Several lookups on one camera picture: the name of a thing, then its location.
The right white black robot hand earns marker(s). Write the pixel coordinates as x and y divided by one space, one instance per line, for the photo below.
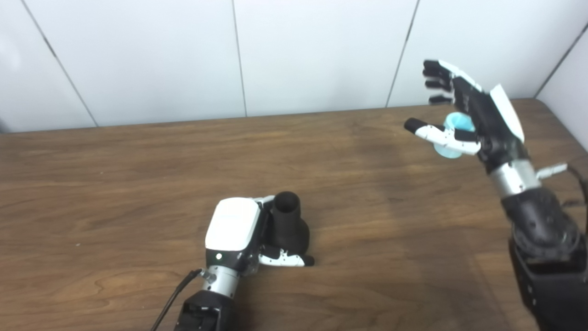
491 119

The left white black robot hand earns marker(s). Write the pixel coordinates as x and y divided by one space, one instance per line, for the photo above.
232 225

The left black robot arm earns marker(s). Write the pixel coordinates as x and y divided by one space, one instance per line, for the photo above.
202 317

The black flared nozzle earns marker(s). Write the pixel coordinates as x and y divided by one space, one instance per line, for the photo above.
287 225

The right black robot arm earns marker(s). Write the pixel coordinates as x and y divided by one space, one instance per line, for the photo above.
546 230

